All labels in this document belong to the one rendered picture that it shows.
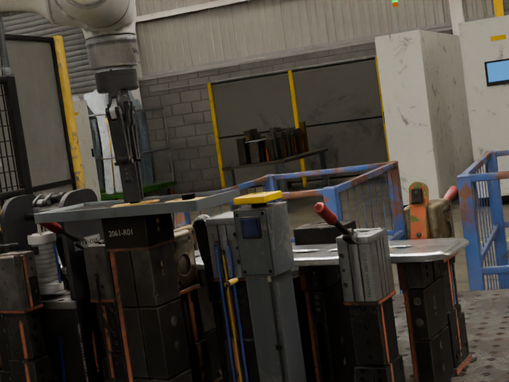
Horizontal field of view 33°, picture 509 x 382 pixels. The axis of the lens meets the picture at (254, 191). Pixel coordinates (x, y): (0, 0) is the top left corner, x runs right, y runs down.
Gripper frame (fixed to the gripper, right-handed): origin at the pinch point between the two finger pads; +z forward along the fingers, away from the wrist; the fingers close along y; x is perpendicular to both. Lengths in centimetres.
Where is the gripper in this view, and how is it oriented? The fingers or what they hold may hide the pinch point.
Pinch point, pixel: (131, 182)
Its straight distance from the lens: 158.4
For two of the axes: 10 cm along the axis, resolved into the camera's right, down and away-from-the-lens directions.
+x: -9.9, 1.2, 1.1
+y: 0.9, -0.9, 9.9
